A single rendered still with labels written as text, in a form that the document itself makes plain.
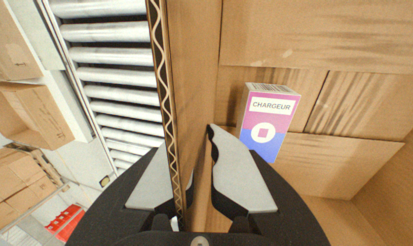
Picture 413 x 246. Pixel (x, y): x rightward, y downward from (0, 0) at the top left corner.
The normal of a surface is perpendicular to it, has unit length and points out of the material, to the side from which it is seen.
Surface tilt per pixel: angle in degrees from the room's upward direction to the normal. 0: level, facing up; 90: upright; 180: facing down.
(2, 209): 90
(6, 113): 89
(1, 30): 92
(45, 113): 91
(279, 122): 7
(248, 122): 7
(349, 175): 7
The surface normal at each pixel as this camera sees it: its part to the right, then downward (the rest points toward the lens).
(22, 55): 0.97, 0.12
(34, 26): -0.26, 0.46
